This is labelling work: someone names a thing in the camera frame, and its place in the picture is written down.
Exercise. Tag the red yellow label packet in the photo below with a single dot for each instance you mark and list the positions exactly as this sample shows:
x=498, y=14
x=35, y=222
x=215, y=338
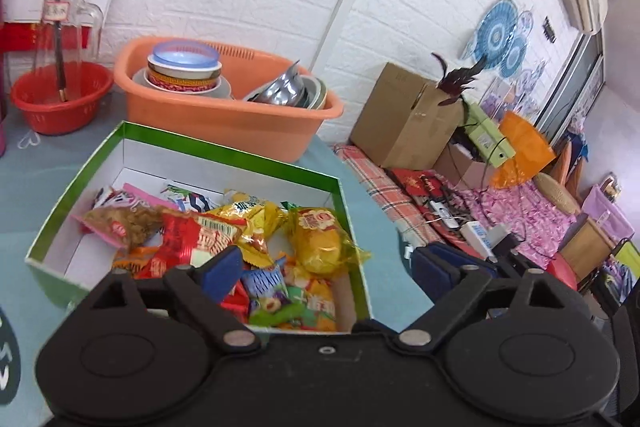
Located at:
x=191, y=239

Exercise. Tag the glass pitcher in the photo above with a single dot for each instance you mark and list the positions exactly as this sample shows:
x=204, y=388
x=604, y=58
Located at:
x=69, y=31

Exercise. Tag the dark red feather plant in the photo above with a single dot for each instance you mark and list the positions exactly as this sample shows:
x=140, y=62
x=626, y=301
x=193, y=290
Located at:
x=455, y=81

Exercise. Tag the orange label pastry bag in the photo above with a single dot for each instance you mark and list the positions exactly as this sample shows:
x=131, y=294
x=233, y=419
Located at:
x=135, y=260

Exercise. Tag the pink snack bag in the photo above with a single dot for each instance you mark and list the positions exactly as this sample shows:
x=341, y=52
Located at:
x=124, y=217

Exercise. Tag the stacked bowls with lid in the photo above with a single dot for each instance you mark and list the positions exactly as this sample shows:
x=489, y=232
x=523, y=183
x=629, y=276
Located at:
x=185, y=67

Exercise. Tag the orange fruit jelly packet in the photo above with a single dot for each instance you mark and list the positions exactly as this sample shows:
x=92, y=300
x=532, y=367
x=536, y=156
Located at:
x=316, y=297

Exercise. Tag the red white snack packet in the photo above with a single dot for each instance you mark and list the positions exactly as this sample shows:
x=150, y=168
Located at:
x=237, y=302

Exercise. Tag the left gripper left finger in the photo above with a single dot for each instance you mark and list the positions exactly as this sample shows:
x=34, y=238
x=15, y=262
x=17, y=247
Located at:
x=199, y=292

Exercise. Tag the light green small box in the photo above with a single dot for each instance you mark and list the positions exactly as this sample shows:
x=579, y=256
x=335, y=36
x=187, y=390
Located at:
x=486, y=136

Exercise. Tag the red plastic basket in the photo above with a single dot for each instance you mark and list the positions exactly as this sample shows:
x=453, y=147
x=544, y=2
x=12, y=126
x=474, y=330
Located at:
x=50, y=110

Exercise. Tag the yellow chips bag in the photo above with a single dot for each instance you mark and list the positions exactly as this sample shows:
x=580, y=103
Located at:
x=258, y=220

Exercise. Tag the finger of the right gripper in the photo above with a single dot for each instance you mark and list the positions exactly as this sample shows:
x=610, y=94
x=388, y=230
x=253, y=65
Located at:
x=456, y=258

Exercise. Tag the orange plastic basin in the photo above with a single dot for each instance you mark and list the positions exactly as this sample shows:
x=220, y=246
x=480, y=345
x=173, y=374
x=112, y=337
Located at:
x=281, y=133

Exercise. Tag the blue round wall decoration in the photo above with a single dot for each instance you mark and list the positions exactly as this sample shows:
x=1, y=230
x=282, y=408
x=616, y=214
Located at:
x=495, y=32

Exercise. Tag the white blue snack bag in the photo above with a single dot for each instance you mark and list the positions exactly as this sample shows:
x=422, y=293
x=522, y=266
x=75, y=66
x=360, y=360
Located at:
x=185, y=199

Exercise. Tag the yellow clear candy bag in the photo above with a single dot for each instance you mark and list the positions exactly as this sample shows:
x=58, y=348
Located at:
x=321, y=247

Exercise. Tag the white power strip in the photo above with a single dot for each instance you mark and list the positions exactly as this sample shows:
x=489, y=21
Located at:
x=483, y=240

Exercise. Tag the orange plastic bag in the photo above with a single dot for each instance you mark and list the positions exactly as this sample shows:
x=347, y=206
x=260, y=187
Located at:
x=532, y=152

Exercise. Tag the green cardboard box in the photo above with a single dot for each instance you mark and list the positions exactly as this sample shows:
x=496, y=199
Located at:
x=72, y=260

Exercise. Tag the steel bowls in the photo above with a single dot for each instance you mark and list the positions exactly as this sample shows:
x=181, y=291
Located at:
x=291, y=89

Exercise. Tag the blue green wafer packet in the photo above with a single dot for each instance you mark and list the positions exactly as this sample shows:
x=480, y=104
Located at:
x=270, y=304

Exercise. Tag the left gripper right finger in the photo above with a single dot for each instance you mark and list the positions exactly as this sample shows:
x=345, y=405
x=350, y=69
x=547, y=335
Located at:
x=454, y=294

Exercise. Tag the brown cardboard box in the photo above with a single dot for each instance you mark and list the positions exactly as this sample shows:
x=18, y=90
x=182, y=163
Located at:
x=403, y=125

